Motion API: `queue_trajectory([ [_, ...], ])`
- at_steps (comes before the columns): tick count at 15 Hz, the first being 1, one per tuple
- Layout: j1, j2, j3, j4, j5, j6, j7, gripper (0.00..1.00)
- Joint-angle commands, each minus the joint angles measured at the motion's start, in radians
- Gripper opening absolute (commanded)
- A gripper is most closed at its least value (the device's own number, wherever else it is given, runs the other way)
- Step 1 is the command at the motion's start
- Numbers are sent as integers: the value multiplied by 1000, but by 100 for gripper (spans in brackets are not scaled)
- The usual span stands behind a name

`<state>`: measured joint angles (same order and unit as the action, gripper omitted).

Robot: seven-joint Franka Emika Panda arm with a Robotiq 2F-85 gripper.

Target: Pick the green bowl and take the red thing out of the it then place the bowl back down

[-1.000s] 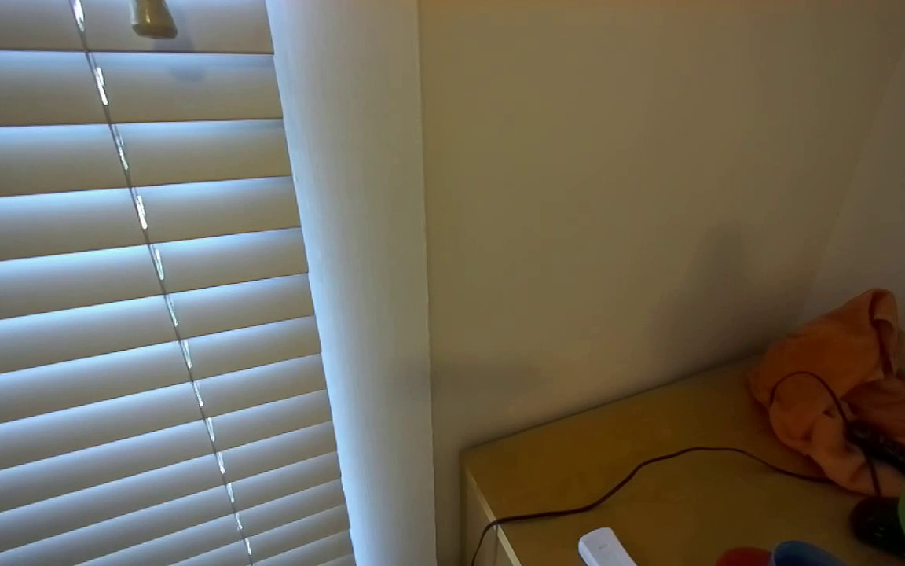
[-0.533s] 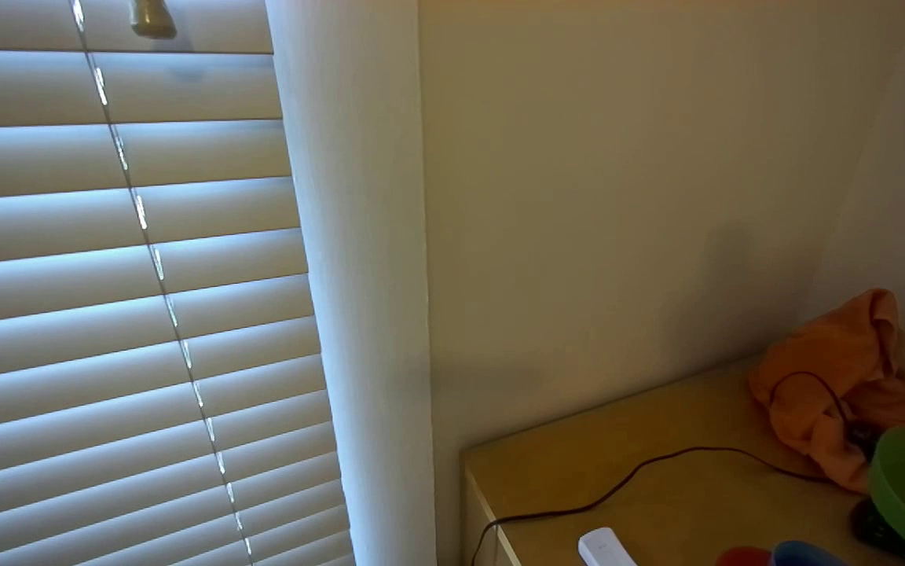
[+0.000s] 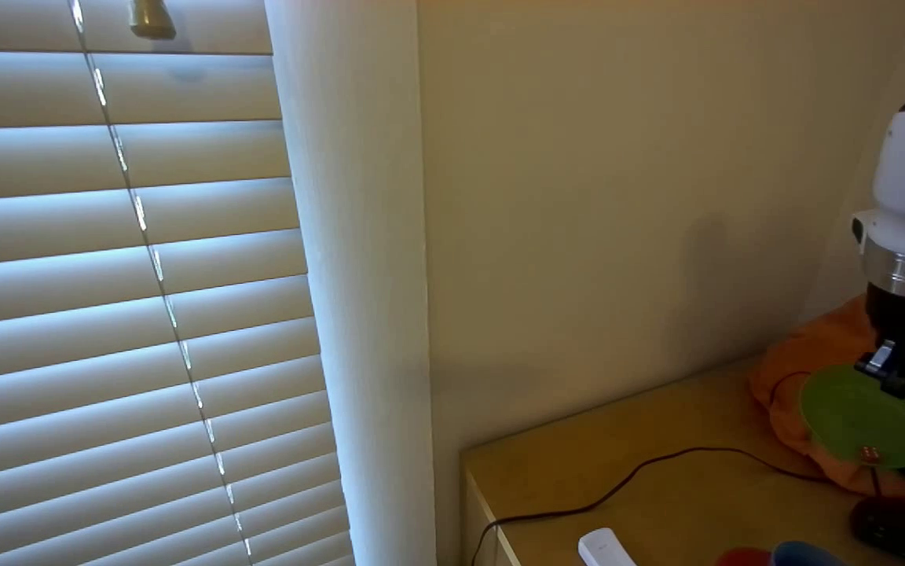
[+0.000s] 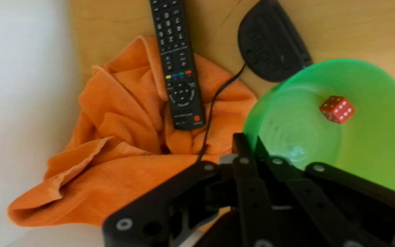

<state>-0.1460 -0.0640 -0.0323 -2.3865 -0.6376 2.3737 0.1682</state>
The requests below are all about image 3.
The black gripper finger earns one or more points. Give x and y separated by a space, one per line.
897 367

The green plastic bowl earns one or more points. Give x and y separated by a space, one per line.
870 421

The black round puck device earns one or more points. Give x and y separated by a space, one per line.
902 530

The blue plastic cup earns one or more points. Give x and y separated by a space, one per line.
802 556

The orange cloth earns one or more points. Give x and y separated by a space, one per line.
786 387

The white window blinds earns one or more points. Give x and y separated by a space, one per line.
53 316

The brass blind fitting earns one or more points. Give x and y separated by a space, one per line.
151 16

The white window frame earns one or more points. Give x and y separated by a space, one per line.
367 262

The red plastic bowl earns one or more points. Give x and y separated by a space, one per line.
741 559

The white handheld remote device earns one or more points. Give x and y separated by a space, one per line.
604 549

